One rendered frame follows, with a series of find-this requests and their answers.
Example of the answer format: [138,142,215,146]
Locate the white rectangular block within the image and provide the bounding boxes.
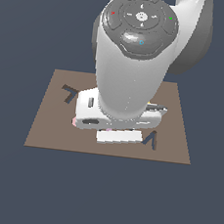
[95,124,146,149]

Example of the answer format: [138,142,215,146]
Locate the brown slotted board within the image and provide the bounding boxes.
[23,66,201,166]

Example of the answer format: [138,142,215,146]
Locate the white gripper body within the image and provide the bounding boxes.
[72,85,170,140]

